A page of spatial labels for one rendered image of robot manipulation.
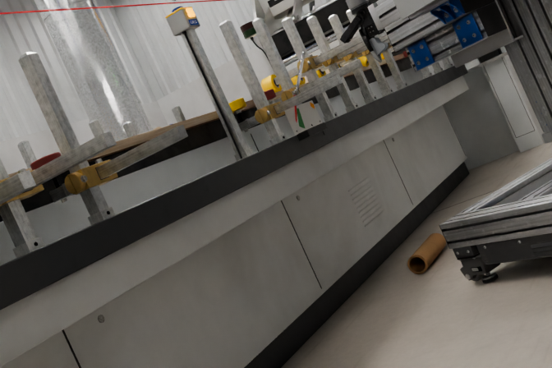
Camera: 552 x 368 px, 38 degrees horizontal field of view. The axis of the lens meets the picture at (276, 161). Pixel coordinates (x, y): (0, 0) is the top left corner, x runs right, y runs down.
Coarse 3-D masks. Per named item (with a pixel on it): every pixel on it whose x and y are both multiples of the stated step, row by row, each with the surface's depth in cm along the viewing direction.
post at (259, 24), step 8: (256, 24) 300; (264, 24) 301; (256, 32) 300; (264, 32) 299; (264, 40) 299; (272, 40) 301; (264, 48) 300; (272, 48) 299; (272, 56) 300; (272, 64) 300; (280, 64) 299; (280, 72) 299; (280, 80) 300; (288, 80) 300; (288, 88) 299
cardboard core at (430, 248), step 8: (432, 240) 328; (440, 240) 332; (424, 248) 318; (432, 248) 321; (440, 248) 328; (416, 256) 311; (424, 256) 311; (432, 256) 317; (408, 264) 313; (416, 264) 318; (424, 264) 320; (416, 272) 313; (424, 272) 311
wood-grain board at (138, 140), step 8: (400, 56) 482; (384, 64) 459; (352, 72) 407; (280, 96) 330; (248, 104) 306; (216, 112) 284; (192, 120) 270; (200, 120) 274; (208, 120) 278; (160, 128) 253; (168, 128) 257; (136, 136) 242; (144, 136) 245; (152, 136) 248; (120, 144) 234; (128, 144) 237; (136, 144) 240; (104, 152) 227; (112, 152) 230; (88, 160) 221
